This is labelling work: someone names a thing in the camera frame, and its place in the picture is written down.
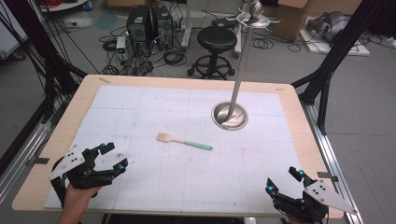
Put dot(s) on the wooden table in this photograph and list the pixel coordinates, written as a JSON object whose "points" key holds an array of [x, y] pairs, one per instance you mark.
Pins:
{"points": [[93, 81]]}

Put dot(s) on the aluminium rail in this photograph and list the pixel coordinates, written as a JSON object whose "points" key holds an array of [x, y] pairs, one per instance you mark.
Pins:
{"points": [[330, 155], [21, 158]]}

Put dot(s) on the white grid mat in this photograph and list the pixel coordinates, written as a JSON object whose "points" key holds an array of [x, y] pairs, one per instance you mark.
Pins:
{"points": [[186, 177]]}

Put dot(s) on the black round stool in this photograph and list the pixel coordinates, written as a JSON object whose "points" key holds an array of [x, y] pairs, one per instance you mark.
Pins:
{"points": [[217, 39]]}

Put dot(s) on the grey bag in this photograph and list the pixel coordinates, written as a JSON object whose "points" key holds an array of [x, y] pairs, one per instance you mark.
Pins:
{"points": [[331, 25]]}

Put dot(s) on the white cabinet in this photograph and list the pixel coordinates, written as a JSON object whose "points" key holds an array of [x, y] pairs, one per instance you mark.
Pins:
{"points": [[9, 34]]}

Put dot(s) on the cardboard box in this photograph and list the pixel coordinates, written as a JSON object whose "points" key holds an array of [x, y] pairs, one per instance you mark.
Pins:
{"points": [[291, 20]]}

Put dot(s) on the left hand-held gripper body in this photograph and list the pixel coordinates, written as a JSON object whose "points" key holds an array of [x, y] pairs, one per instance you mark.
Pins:
{"points": [[77, 175]]}

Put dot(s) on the white flat board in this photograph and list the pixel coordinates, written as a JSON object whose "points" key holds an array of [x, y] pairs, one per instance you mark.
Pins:
{"points": [[351, 49]]}

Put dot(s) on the person's right hand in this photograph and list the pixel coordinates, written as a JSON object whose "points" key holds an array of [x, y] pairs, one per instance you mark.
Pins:
{"points": [[294, 221]]}

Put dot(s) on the small power supply unit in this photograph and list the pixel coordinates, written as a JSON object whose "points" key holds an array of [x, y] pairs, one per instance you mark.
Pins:
{"points": [[121, 46]]}

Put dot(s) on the white metal post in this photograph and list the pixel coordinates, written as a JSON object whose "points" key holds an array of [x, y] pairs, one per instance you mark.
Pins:
{"points": [[186, 28]]}

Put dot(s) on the black metal frame stand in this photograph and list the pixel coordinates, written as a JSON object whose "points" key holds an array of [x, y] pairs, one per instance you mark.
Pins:
{"points": [[330, 62], [46, 62]]}

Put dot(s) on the black computer tower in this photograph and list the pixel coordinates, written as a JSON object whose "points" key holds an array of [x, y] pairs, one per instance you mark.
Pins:
{"points": [[138, 26], [162, 26]]}

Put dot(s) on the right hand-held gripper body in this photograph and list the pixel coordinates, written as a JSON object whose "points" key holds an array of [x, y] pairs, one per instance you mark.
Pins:
{"points": [[323, 194]]}

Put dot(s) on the metal hook stand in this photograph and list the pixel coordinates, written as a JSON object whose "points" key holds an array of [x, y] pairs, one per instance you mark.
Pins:
{"points": [[241, 68]]}

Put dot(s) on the black tape piece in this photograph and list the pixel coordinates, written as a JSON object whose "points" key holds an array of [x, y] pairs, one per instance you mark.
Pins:
{"points": [[41, 160], [327, 175]]}

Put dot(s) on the person's left hand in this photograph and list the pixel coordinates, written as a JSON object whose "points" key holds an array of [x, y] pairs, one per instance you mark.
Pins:
{"points": [[74, 202]]}

